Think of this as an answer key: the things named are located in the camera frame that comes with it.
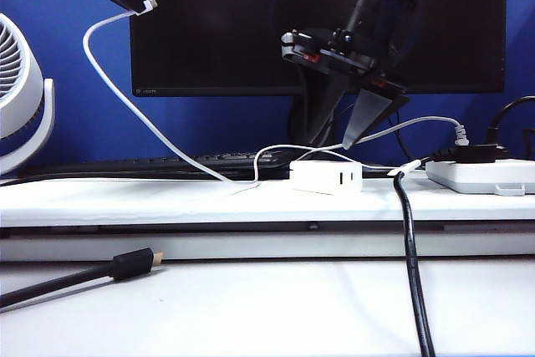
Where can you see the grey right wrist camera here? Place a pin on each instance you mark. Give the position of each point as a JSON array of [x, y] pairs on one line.
[[299, 45]]

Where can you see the white desk fan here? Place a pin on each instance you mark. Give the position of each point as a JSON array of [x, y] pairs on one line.
[[16, 123]]

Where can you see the black monitor stand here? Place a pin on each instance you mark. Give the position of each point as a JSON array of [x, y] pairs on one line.
[[299, 123]]

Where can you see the white power strip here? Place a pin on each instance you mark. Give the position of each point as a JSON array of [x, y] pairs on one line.
[[472, 175]]

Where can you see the white charging base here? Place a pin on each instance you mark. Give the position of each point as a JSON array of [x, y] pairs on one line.
[[313, 177]]

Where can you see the black ASUS computer monitor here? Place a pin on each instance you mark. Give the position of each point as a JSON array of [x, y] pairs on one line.
[[209, 39]]

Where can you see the black computer keyboard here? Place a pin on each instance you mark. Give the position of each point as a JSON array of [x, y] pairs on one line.
[[209, 158]]

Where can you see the blue cubicle partition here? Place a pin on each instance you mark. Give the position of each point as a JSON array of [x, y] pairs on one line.
[[83, 102]]

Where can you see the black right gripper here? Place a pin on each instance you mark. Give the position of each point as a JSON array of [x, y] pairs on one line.
[[355, 68]]

